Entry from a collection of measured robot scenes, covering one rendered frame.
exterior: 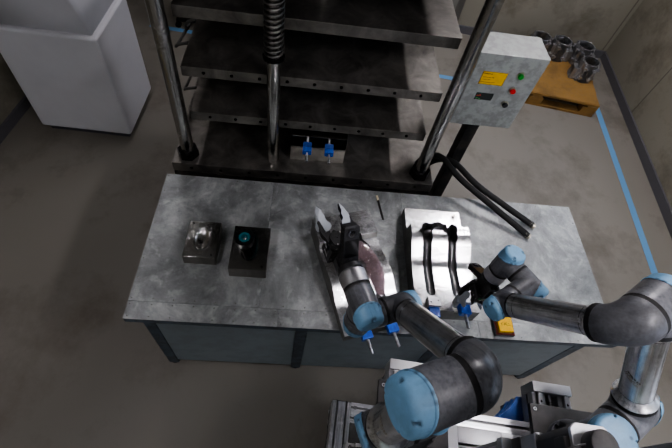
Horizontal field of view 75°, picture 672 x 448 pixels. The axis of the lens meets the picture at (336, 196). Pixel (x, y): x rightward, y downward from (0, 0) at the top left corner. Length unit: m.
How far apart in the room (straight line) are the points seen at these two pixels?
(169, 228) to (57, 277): 1.13
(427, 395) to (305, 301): 1.04
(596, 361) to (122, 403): 2.66
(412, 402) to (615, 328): 0.57
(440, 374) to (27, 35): 2.85
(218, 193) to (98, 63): 1.32
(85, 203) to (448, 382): 2.74
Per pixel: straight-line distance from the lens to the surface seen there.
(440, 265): 1.92
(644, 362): 1.44
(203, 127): 2.39
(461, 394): 0.88
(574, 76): 4.69
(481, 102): 2.13
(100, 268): 2.95
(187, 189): 2.12
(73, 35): 3.03
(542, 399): 1.76
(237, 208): 2.03
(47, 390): 2.78
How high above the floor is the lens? 2.48
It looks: 54 degrees down
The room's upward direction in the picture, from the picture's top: 12 degrees clockwise
